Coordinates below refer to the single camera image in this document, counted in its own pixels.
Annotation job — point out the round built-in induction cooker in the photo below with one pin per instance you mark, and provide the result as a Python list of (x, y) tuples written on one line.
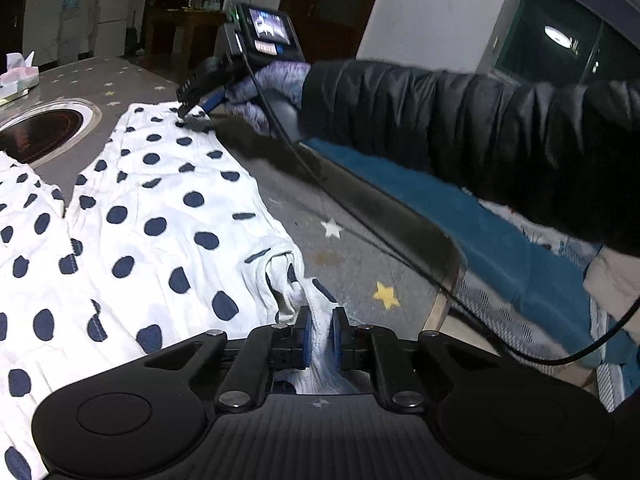
[(45, 130)]

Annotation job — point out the dark window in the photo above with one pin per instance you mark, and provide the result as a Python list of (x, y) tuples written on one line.
[(550, 35)]

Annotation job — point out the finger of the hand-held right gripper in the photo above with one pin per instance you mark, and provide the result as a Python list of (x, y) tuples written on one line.
[(200, 80), (214, 100)]

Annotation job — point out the wooden side table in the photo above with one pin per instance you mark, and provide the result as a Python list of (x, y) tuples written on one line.
[(190, 22)]

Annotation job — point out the white water dispenser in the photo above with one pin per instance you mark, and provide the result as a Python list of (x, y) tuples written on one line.
[(75, 35)]

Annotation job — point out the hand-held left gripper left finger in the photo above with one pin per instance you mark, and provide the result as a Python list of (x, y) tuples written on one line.
[(304, 334)]

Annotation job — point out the white refrigerator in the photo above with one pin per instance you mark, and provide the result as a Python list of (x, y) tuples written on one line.
[(111, 10)]

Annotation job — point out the pink tissue box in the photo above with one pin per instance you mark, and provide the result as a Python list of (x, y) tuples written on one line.
[(20, 80)]

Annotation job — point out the brown wooden door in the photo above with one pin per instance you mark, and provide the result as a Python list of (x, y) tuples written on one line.
[(330, 10)]

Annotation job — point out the person's right hand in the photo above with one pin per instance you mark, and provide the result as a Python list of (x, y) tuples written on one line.
[(289, 80)]

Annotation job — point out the beige cloth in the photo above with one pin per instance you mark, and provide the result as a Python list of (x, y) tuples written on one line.
[(615, 280)]

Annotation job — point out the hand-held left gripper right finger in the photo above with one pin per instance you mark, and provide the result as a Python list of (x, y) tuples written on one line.
[(338, 335)]

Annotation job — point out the white polka dot pants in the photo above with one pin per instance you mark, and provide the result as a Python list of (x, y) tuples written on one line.
[(150, 195)]

